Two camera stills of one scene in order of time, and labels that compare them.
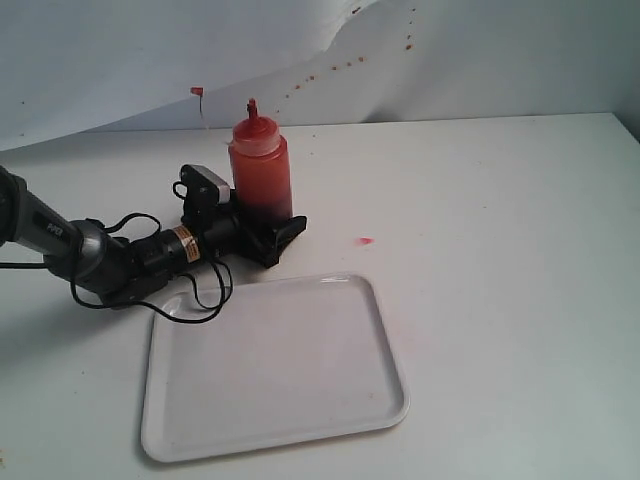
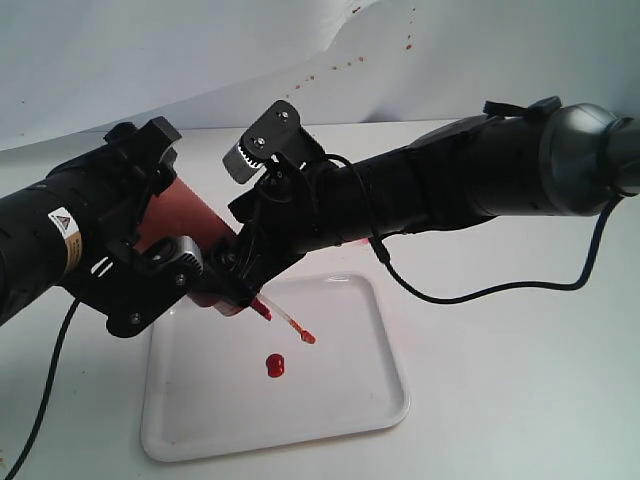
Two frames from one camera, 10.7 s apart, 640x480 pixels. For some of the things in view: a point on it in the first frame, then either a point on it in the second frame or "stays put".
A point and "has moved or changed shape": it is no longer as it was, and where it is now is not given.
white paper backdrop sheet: (77, 67) stays put
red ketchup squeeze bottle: (260, 168) has moved or changed shape
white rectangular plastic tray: (286, 360) stays put
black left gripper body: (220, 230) -> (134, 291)
